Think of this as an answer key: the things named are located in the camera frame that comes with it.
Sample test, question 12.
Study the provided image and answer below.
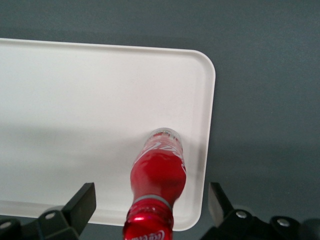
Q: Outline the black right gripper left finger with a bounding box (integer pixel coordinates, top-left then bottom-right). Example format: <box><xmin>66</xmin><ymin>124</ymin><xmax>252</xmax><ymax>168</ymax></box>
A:
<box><xmin>22</xmin><ymin>182</ymin><xmax>97</xmax><ymax>240</ymax></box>

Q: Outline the red coke bottle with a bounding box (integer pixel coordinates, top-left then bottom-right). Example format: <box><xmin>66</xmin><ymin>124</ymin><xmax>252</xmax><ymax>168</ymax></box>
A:
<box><xmin>122</xmin><ymin>127</ymin><xmax>188</xmax><ymax>240</ymax></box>

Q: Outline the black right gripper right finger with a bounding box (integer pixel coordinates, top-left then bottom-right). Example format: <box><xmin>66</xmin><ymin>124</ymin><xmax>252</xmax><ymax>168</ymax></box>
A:
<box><xmin>199</xmin><ymin>182</ymin><xmax>272</xmax><ymax>240</ymax></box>

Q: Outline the white rectangular plastic tray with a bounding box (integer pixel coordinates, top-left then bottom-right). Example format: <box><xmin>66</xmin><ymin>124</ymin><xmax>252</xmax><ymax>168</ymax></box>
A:
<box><xmin>0</xmin><ymin>37</ymin><xmax>217</xmax><ymax>232</ymax></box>

